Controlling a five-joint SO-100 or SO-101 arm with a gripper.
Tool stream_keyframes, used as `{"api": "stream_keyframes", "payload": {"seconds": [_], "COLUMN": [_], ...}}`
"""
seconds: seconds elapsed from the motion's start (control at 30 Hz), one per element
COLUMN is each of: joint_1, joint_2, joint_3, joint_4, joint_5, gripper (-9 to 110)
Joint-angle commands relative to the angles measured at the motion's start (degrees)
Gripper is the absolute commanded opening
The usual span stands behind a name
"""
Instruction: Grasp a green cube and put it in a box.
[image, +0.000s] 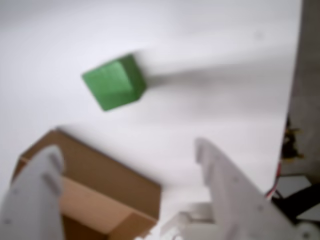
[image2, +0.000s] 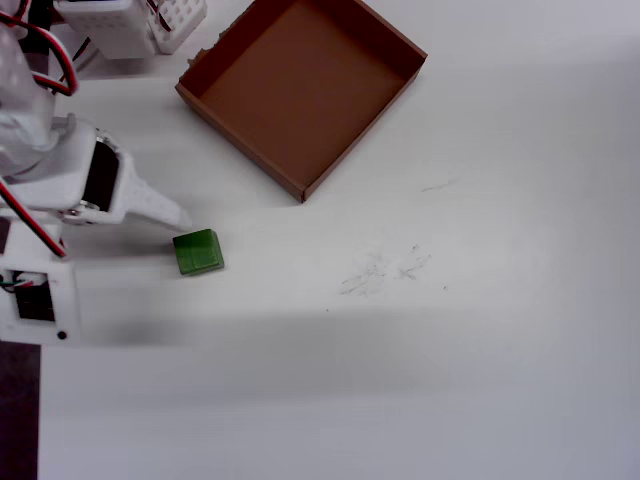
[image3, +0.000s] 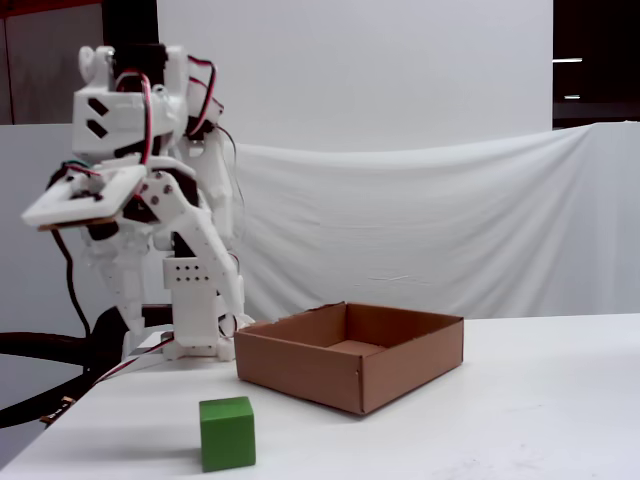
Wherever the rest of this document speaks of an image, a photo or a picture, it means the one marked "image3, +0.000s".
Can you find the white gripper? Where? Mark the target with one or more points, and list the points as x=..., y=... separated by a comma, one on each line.
x=159, y=196

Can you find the green cube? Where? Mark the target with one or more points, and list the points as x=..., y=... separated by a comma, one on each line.
x=227, y=435

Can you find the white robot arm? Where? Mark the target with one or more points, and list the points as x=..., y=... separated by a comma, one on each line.
x=115, y=120

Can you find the brown cardboard box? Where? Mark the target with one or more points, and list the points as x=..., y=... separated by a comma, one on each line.
x=300, y=365

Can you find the black table clamp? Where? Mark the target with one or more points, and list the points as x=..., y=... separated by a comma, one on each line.
x=107, y=325

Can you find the white partition board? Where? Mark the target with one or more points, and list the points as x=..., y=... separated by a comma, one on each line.
x=30, y=270

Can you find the black curved tube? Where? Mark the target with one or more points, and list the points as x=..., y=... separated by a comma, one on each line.
x=30, y=345
x=20, y=412

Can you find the small brown connector board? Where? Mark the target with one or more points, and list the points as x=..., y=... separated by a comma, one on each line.
x=57, y=410

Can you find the brown wooden door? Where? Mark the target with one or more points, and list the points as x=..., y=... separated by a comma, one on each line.
x=50, y=65

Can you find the white draped cloth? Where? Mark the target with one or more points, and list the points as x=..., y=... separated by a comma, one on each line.
x=425, y=225

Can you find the white backdrop panel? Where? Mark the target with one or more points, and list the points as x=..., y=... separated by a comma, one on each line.
x=350, y=65

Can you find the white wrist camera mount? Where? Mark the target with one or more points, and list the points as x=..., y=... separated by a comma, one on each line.
x=115, y=190

